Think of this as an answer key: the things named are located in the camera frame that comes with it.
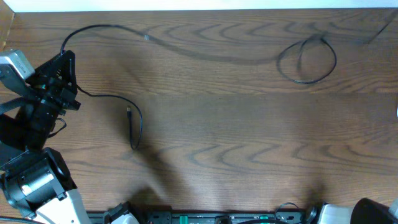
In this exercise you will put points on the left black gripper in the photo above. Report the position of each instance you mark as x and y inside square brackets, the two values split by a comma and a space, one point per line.
[59, 78]

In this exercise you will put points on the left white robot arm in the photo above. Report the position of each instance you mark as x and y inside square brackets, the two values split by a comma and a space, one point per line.
[35, 179]

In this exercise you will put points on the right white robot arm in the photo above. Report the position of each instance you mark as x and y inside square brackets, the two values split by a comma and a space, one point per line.
[366, 211]

